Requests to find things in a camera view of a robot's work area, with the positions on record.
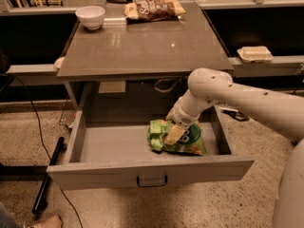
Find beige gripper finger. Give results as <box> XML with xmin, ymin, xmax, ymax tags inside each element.
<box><xmin>165</xmin><ymin>108</ymin><xmax>174</xmax><ymax>121</ymax></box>
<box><xmin>164</xmin><ymin>124</ymin><xmax>186</xmax><ymax>145</ymax></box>

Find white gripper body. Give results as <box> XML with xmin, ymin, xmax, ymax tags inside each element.
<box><xmin>172</xmin><ymin>101</ymin><xmax>200</xmax><ymax>127</ymax></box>

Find green rice chip bag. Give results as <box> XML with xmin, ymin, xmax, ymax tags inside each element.
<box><xmin>147</xmin><ymin>120</ymin><xmax>206</xmax><ymax>156</ymax></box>

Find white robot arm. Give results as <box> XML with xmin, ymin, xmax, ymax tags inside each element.
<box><xmin>167</xmin><ymin>68</ymin><xmax>304</xmax><ymax>228</ymax></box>

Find grey open drawer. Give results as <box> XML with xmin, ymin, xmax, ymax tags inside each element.
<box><xmin>47</xmin><ymin>106</ymin><xmax>254</xmax><ymax>190</ymax></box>

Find grey counter cabinet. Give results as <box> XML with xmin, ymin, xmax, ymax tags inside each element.
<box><xmin>57</xmin><ymin>2</ymin><xmax>234</xmax><ymax>105</ymax></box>

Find brown chip bag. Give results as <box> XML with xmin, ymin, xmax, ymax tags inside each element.
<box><xmin>124</xmin><ymin>0</ymin><xmax>185</xmax><ymax>21</ymax></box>

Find black scissors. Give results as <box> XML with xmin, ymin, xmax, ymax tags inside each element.
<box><xmin>219</xmin><ymin>106</ymin><xmax>249</xmax><ymax>122</ymax></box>

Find white takeout container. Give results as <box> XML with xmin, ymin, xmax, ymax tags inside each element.
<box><xmin>237</xmin><ymin>46</ymin><xmax>274</xmax><ymax>63</ymax></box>

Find white round plate edge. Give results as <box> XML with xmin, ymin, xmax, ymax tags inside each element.
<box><xmin>54</xmin><ymin>57</ymin><xmax>65</xmax><ymax>69</ymax></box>

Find white bowl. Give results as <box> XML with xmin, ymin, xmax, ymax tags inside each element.
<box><xmin>75</xmin><ymin>6</ymin><xmax>105</xmax><ymax>30</ymax></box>

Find black floor bar left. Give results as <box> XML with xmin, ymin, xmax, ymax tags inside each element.
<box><xmin>31</xmin><ymin>137</ymin><xmax>66</xmax><ymax>215</ymax></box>

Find rope loop under counter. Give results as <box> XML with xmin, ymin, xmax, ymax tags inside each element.
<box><xmin>153</xmin><ymin>78</ymin><xmax>184</xmax><ymax>94</ymax></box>

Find black drawer handle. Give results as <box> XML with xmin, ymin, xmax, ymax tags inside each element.
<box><xmin>136</xmin><ymin>175</ymin><xmax>168</xmax><ymax>188</ymax></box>

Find wire mesh basket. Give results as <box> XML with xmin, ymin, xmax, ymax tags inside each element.
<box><xmin>59</xmin><ymin>100</ymin><xmax>76</xmax><ymax>127</ymax></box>

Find black cable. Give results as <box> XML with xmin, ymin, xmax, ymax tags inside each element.
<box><xmin>0</xmin><ymin>73</ymin><xmax>84</xmax><ymax>228</ymax></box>

